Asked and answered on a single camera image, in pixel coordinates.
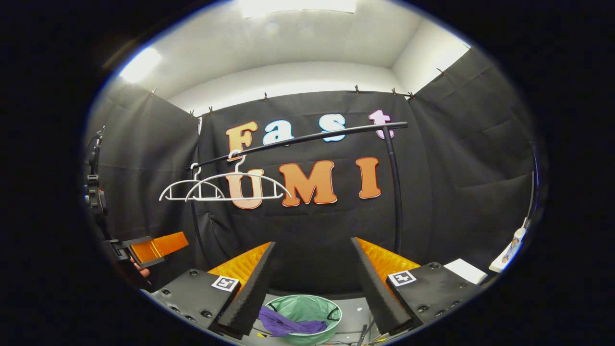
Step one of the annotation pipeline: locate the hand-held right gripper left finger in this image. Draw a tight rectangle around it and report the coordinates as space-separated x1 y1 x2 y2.
149 241 277 337

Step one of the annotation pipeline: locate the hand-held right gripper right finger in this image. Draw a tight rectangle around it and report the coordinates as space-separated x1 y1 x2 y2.
351 237 483 337

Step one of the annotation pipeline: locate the purple corduroy jacket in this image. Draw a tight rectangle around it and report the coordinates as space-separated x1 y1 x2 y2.
258 306 328 337

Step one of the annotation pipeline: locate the green laundry hamper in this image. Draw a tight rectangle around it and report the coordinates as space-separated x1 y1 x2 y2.
263 294 343 346

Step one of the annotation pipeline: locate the white plastic hanger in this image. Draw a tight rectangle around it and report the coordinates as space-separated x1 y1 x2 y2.
185 150 292 202
159 163 225 202

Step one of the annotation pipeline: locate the black clothes rack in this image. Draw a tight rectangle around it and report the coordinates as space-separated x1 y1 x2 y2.
188 122 409 255

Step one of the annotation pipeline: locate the black tripod stand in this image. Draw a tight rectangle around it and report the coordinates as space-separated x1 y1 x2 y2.
84 126 113 241

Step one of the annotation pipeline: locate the white box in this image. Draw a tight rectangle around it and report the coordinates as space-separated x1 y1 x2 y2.
443 259 488 285

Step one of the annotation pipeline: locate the white labelled bottle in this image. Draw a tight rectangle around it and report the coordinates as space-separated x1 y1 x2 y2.
489 217 529 273

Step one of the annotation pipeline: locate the black backdrop cloth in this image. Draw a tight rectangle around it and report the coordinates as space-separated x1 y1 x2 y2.
84 46 541 296

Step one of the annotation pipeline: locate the small ceiling light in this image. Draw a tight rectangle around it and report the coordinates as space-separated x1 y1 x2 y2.
119 47 163 83

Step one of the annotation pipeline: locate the row of small backdrop clips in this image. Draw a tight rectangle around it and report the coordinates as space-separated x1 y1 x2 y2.
150 43 471 118

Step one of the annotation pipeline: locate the long ceiling light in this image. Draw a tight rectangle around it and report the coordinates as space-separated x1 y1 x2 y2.
238 0 357 17

